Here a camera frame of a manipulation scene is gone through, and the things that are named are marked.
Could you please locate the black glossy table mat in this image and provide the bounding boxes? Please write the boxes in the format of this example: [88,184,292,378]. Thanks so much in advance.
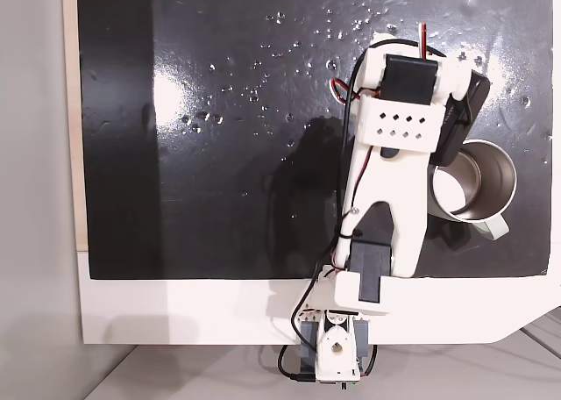
[76,0,552,282]

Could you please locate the light wooden board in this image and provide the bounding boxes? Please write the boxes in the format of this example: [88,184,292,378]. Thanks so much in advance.
[60,0,91,254]

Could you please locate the black cable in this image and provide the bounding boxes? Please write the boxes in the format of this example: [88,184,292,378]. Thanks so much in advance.
[275,38,446,383]

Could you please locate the steel cup with white handle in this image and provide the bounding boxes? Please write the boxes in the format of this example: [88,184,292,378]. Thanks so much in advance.
[426,138,519,242]

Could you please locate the red and white servo wire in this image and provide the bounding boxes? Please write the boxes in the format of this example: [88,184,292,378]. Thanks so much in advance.
[418,22,431,61]

